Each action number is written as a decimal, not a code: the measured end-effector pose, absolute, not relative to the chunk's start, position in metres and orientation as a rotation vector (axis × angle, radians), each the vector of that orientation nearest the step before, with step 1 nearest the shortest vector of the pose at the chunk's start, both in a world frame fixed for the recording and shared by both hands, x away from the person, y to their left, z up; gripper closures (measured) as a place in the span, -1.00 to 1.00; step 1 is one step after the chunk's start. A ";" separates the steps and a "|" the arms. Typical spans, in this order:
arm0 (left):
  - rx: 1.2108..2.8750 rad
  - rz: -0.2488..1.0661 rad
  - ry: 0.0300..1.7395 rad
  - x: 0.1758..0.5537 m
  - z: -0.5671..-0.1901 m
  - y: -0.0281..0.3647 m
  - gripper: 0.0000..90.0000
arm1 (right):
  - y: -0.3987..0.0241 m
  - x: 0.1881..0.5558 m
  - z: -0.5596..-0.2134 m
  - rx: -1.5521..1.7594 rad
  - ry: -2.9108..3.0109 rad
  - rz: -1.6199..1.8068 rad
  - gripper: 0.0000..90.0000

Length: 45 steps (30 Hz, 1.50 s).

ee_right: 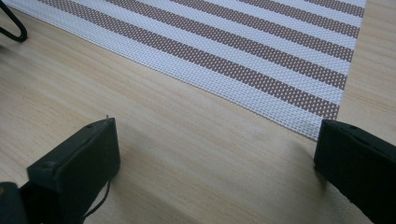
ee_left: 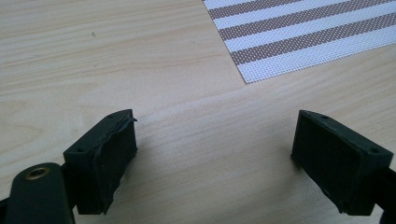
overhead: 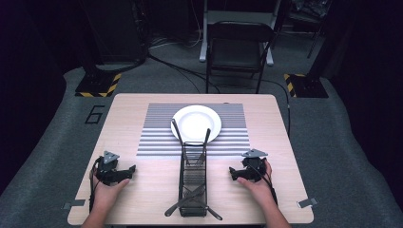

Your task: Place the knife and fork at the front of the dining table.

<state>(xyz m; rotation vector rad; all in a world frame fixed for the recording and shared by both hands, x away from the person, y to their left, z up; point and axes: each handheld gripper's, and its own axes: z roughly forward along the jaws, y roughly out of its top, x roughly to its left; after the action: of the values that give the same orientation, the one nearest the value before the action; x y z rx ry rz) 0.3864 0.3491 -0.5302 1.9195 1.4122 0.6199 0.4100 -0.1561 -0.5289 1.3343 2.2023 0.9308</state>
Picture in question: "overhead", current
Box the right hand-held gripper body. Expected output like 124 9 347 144
237 148 269 183

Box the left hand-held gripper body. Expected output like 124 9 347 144
93 150 131 186

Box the black wire cutlery basket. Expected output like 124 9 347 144
177 140 209 219

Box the metal knife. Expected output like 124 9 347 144
171 118 189 166
182 186 223 221

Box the person's left hand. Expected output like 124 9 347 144
91 173 131 210

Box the person's right hand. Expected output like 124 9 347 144
236 159 278 207

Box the grey striped placemat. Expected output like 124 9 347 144
136 103 251 158

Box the grey tape strip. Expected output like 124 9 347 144
62 199 86 211
297 197 318 209

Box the white plate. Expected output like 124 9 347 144
170 104 223 146

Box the black stand with hazard tape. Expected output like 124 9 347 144
74 56 123 99
282 56 330 100

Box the black folding chair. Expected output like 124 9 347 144
205 20 277 95
198 0 283 67

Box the black equipment cabinet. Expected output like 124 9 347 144
80 0 150 65

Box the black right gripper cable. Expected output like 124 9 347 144
248 164 279 206

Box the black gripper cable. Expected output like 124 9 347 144
248 164 279 206
88 156 105 214

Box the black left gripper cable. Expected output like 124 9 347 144
88 156 105 214

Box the bundle of floor cables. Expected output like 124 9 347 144
149 0 204 50

